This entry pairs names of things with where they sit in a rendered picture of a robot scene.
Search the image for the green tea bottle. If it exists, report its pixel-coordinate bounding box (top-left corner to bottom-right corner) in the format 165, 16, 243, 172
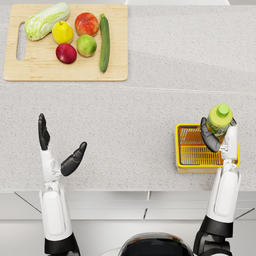
205, 103, 234, 141

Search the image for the yellow slatted basket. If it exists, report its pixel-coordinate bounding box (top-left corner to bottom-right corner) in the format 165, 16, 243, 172
175, 123, 241, 174

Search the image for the wooden cutting board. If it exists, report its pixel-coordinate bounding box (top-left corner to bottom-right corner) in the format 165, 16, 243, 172
3, 3, 129, 83

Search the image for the dark red apple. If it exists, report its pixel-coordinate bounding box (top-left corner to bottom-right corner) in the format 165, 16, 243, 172
55, 42, 78, 65

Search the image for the green apple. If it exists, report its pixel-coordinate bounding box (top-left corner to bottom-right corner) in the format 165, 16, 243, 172
76, 34, 98, 58

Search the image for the dark round robot body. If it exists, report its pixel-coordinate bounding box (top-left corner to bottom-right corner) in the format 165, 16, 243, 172
117, 232, 195, 256

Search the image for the green cucumber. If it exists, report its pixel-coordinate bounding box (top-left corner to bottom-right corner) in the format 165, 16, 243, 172
98, 13, 111, 74

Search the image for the napa cabbage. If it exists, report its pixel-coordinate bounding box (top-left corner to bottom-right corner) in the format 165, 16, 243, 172
24, 1, 71, 42

